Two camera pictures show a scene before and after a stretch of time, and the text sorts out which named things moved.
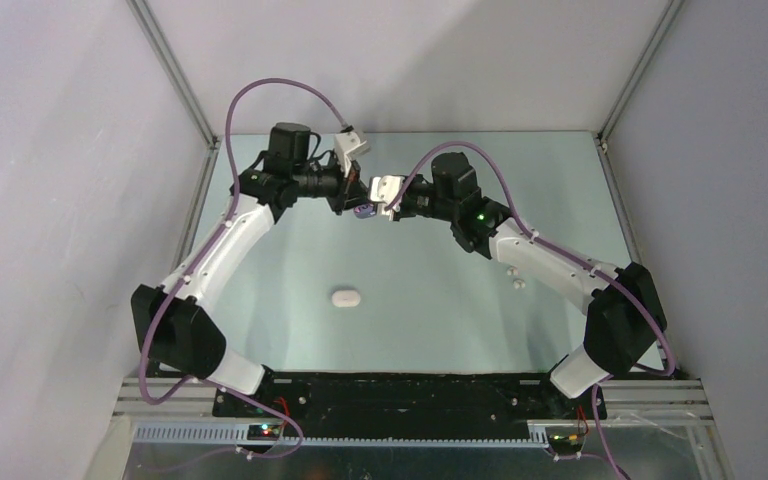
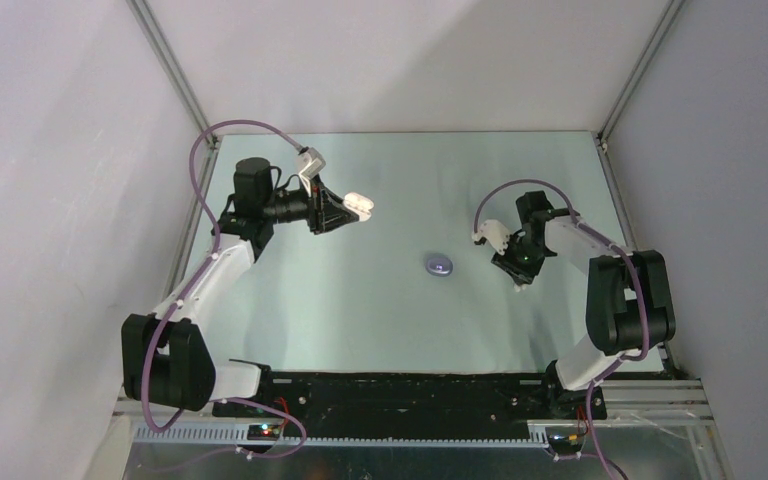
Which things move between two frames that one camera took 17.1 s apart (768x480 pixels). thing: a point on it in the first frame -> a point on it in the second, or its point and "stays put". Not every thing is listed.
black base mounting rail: (408, 404) stays put
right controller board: (565, 444) stays put
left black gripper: (353, 193) -> (321, 221)
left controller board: (263, 432) stays put
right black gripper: (402, 213) -> (520, 274)
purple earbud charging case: (364, 211) -> (439, 266)
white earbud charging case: (345, 298) -> (361, 206)
